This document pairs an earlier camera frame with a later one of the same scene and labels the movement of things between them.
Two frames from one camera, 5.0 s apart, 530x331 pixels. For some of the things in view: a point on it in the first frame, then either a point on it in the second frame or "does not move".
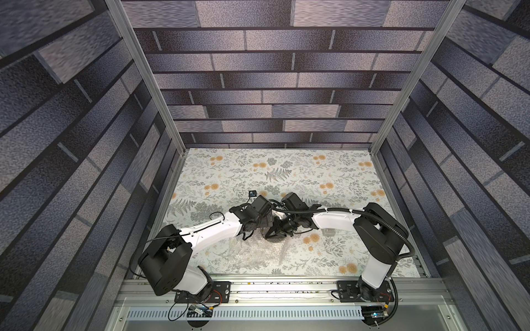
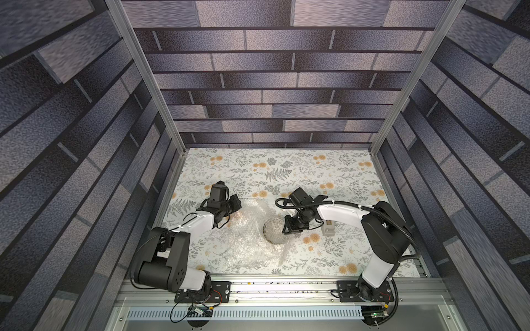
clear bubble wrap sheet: (254, 249) does not move
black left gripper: (267, 221) -> (237, 203)
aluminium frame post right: (449, 17) does not move
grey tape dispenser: (328, 232) does not move
